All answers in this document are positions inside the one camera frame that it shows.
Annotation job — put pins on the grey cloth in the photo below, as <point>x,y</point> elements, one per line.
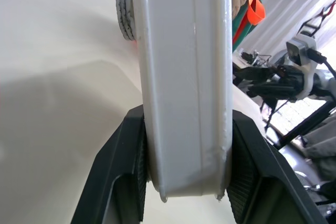
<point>321,145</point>

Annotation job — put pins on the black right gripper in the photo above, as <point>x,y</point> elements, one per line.
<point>290,82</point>

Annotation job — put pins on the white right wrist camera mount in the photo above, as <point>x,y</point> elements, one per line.
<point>302,51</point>

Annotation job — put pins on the white plastic box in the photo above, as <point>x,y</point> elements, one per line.
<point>181,82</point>

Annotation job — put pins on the plush toy with orange ribbon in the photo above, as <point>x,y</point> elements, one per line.
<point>248,28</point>

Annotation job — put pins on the silver robot body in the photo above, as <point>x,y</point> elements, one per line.
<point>296,161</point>

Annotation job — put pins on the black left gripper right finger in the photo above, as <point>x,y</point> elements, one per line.
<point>265,182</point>

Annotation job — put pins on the black and red stand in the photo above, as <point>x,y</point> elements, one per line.
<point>317,16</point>

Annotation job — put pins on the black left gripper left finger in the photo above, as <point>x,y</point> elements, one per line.
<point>113,161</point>

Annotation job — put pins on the grey ribbed round disc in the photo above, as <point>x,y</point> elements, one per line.
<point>125,11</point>

